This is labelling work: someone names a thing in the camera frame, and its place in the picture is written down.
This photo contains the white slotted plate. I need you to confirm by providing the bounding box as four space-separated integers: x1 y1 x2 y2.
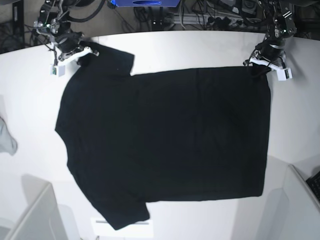
90 218 154 238

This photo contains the blue box at top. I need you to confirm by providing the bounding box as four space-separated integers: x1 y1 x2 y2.
111 0 180 7

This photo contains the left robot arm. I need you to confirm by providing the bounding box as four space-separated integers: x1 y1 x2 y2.
243 0 297 81

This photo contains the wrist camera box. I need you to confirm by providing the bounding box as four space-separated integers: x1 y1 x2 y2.
50 64 66 77
276 67 293 82

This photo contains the white partition panel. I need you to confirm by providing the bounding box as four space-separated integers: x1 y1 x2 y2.
256 165 320 240
0 182 68 240

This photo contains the white left partition panel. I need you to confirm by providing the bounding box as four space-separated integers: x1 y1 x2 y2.
0 182 68 240

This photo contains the white right partition panel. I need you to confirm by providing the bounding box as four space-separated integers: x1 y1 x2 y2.
256 165 320 240

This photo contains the black T-shirt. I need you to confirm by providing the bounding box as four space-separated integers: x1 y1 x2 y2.
55 42 271 230

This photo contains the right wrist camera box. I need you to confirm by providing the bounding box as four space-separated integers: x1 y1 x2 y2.
50 64 66 77

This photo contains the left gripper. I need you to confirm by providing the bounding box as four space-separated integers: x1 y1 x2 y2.
243 37 287 80

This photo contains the black keyboard at right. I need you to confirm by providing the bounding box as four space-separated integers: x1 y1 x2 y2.
306 172 320 200

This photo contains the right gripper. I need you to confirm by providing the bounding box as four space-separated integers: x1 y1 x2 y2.
51 22 100 67

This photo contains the grey cloth at left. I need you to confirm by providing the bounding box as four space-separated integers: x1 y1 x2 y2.
0 117 18 156

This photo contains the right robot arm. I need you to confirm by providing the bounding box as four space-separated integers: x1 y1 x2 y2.
33 0 105 70

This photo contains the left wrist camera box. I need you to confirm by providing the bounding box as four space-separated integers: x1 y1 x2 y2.
276 67 293 82

